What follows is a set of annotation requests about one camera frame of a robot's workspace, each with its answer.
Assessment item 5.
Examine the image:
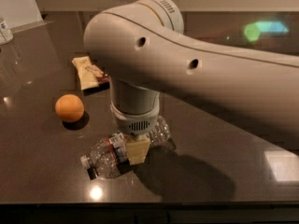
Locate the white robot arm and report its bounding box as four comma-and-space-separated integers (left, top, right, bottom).
83, 0, 299, 149

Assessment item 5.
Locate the white container at left edge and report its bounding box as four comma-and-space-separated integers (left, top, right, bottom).
0, 17, 14, 45

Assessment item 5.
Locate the brown sea salt snack bag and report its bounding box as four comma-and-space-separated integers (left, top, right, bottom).
72, 56, 109, 91

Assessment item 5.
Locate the orange fruit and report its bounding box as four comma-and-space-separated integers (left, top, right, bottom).
55, 94, 84, 122

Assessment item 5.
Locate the white board leaning on wall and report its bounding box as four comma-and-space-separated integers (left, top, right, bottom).
0, 0, 42, 28

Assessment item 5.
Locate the clear plastic water bottle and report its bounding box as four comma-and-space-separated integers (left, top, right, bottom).
80, 116, 171, 180

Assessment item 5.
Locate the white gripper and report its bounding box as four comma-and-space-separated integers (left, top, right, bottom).
110, 102, 160, 165

